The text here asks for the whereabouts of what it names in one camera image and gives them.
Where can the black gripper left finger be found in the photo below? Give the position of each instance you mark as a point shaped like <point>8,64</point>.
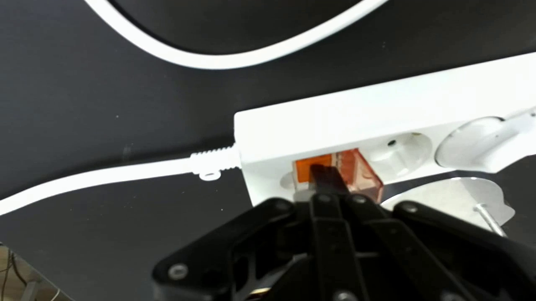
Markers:
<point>268,244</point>

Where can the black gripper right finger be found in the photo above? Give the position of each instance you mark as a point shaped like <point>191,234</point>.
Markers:
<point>402,251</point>

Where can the white power strip orange switch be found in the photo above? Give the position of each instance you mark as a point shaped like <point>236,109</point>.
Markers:
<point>390,105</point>

